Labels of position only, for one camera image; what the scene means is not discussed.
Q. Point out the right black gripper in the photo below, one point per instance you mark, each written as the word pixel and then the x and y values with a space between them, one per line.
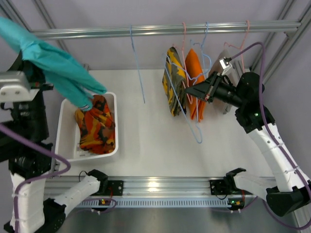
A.
pixel 212 87

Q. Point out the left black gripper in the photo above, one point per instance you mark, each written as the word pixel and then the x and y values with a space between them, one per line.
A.
pixel 25 70

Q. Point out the teal trousers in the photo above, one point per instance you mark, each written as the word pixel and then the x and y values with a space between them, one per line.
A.
pixel 67 75

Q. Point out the orange camouflage trousers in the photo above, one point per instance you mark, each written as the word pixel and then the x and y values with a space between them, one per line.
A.
pixel 97 127

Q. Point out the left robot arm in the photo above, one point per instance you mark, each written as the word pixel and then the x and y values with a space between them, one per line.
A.
pixel 30 159

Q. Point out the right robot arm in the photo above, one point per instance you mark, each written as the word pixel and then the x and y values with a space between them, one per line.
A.
pixel 287 192

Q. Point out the green yellow camouflage trousers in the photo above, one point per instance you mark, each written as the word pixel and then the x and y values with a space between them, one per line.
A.
pixel 174 78

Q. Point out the white plastic basket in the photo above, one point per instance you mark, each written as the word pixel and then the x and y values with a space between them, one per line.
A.
pixel 68 135

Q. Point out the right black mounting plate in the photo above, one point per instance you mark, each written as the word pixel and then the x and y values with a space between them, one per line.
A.
pixel 220 187

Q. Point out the black mounting plate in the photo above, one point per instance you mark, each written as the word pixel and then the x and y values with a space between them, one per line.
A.
pixel 113 188
pixel 220 187

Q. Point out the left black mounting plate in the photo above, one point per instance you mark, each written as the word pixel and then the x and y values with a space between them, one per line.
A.
pixel 113 188

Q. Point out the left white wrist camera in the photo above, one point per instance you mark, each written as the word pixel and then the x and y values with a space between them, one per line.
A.
pixel 14 87

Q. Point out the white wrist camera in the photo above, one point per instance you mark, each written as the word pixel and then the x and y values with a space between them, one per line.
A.
pixel 14 87
pixel 226 65

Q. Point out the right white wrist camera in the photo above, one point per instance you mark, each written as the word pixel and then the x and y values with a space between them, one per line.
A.
pixel 226 65

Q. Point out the aluminium hanging rail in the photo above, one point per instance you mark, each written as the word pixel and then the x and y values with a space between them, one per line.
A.
pixel 273 26

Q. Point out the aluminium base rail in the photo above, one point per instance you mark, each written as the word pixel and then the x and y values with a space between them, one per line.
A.
pixel 143 187

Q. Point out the white slotted cable duct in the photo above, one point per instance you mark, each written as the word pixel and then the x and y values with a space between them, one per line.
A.
pixel 172 202

